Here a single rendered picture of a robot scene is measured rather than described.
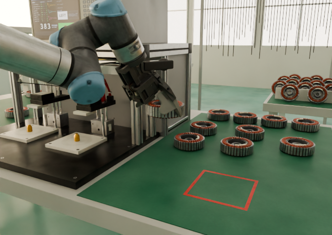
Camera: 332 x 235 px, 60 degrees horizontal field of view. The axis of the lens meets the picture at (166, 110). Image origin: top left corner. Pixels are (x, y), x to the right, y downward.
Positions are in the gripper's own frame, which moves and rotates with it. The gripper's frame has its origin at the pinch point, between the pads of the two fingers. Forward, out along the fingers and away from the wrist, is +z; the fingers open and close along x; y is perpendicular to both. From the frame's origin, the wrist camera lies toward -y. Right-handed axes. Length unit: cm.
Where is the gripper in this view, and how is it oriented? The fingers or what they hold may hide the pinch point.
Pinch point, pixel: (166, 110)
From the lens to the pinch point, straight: 85.6
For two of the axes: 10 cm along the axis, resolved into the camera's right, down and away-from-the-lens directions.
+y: -6.3, 6.3, -4.5
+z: 3.7, 7.5, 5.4
